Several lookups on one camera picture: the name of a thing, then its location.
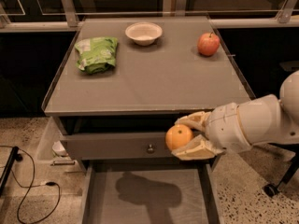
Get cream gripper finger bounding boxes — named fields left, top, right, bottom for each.
left=172, top=134, right=223, bottom=161
left=175, top=111, right=210, bottom=132

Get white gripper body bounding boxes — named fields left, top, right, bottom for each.
left=206, top=103, right=251, bottom=153

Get orange fruit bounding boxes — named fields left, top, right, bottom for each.
left=165, top=124, right=193, bottom=150

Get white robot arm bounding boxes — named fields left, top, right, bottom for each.
left=172, top=71, right=299, bottom=161

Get round metal drawer knob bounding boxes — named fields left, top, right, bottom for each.
left=147, top=144, right=155, bottom=154

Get grey drawer cabinet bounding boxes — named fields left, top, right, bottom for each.
left=41, top=15, right=256, bottom=173

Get grey open middle drawer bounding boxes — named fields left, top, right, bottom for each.
left=78, top=161, right=225, bottom=224

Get grey top drawer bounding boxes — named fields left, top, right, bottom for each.
left=61, top=132, right=172, bottom=160

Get red apple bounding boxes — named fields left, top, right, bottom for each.
left=197, top=32, right=220, bottom=56

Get black office chair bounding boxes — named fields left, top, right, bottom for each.
left=263, top=59, right=299, bottom=198

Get white paper bowl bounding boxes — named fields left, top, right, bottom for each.
left=125, top=22, right=163, bottom=46

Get green chip bag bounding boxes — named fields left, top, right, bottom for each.
left=75, top=36, right=118, bottom=75

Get metal window railing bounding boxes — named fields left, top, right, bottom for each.
left=0, top=0, right=299, bottom=31

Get black bar on floor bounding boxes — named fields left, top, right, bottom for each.
left=0, top=147, right=19, bottom=196

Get black power cable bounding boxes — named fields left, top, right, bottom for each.
left=0, top=145, right=62, bottom=224

